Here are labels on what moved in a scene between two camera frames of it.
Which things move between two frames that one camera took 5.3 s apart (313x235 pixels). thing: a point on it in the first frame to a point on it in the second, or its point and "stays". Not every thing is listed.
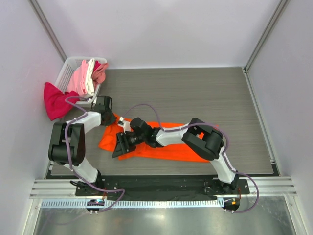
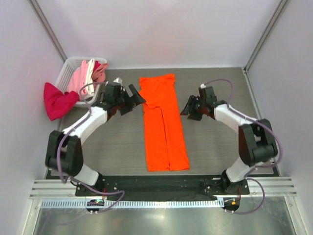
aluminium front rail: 51,188 stays
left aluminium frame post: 49,28 stays
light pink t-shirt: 77,81 stays
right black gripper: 124,146 to 190,107
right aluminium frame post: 265,35 stays
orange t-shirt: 180,151 to 167,147
